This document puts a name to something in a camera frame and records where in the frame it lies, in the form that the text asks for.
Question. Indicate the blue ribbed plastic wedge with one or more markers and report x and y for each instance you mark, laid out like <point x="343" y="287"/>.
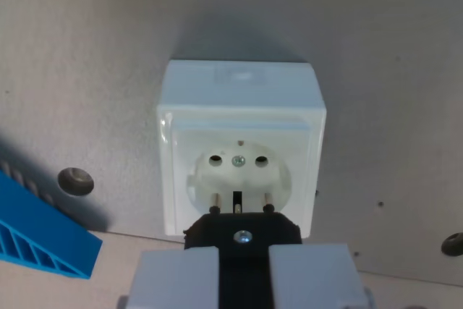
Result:
<point x="40" y="229"/>

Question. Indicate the white wall socket box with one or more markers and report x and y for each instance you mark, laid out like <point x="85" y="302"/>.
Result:
<point x="238" y="106"/>

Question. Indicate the black two-pin power plug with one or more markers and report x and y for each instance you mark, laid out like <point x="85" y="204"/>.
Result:
<point x="244" y="222"/>

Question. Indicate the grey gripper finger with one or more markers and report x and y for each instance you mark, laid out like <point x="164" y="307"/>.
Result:
<point x="177" y="280"/>
<point x="311" y="276"/>

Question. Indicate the dark countersunk screw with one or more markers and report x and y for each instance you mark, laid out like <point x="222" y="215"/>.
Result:
<point x="454" y="244"/>
<point x="76" y="181"/>

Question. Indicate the grey base board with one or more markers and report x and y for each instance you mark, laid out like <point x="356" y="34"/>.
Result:
<point x="108" y="52"/>

